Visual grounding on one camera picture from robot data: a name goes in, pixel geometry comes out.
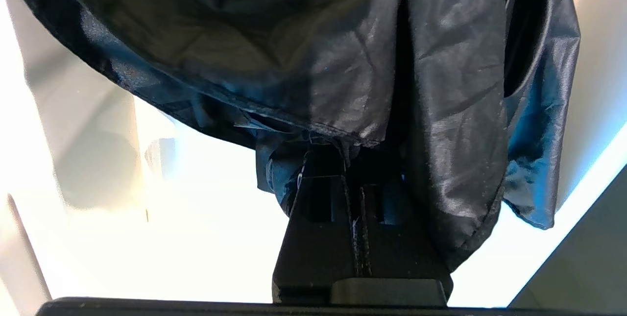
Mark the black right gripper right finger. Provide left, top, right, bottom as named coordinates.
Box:
left=345, top=152, right=454, bottom=305

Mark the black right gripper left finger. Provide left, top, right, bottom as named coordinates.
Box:
left=272, top=147, right=365, bottom=304

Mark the black umbrella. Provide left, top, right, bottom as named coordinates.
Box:
left=0, top=0, right=581, bottom=273

